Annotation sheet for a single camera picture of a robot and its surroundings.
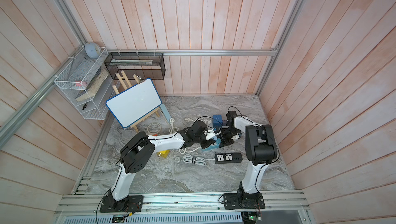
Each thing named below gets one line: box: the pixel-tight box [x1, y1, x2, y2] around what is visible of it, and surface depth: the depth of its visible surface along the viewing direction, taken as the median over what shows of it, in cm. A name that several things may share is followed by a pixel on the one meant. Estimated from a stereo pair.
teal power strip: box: [201, 137, 222, 152], surface depth 92 cm
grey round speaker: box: [84, 41, 102, 59], surface depth 84 cm
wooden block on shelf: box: [75, 68, 109, 102], surface depth 83 cm
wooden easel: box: [111, 70, 161, 133], surface depth 87 cm
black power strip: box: [213, 152, 243, 165], surface depth 87 cm
